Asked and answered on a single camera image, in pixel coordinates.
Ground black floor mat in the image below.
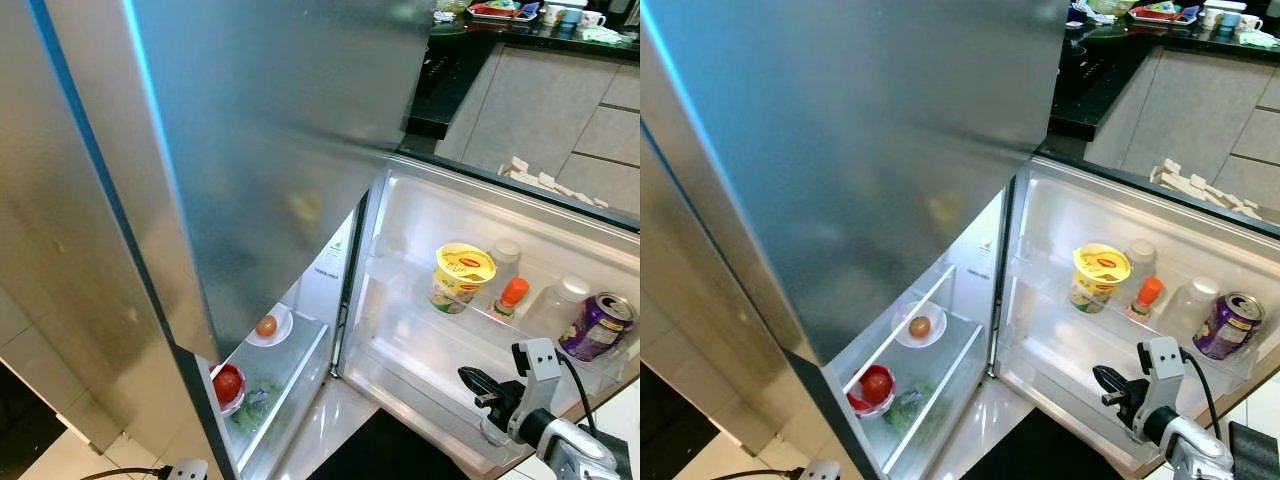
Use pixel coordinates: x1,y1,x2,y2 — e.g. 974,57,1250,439
305,408,501,480
960,408,1141,480

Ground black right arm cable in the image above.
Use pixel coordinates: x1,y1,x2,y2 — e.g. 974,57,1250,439
1182,348,1228,443
558,355,604,443

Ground grey kitchen cabinets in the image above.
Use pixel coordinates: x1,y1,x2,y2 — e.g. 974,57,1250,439
435,42,641,219
1085,45,1280,206

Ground fridge door with shelves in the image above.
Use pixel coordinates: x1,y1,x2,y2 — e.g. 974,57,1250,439
990,150,1280,476
340,150,641,476

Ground white translucent jar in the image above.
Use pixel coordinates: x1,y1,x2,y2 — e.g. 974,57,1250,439
535,276,593,341
1170,277,1223,341
1125,238,1159,301
488,238,523,301

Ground stainless steel fridge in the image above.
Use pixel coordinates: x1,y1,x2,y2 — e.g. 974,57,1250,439
0,0,436,480
640,0,1071,480

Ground orange capped small bottle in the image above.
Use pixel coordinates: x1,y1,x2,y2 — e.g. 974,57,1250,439
1128,277,1165,321
493,277,530,323

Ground pale wooden rack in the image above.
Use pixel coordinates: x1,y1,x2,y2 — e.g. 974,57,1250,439
498,157,611,209
1150,158,1280,223

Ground black kitchen countertop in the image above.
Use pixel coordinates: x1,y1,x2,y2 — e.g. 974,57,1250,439
405,0,641,141
1048,0,1280,141

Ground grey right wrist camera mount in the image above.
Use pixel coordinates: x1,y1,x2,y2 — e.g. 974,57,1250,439
512,338,561,421
1137,337,1186,421

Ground red bowl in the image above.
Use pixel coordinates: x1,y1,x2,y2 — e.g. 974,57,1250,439
210,362,249,417
846,363,899,419

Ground colourful tray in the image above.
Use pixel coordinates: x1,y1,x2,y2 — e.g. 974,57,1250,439
468,0,541,21
1128,0,1199,25

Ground purple drink can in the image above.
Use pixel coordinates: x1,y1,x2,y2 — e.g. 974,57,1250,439
1193,292,1265,361
558,292,637,363

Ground black ribbed flat device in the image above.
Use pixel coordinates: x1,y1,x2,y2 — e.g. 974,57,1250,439
1228,422,1280,480

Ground yellow instant noodle cup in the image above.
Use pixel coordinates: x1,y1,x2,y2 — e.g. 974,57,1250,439
1070,243,1133,314
430,243,497,315

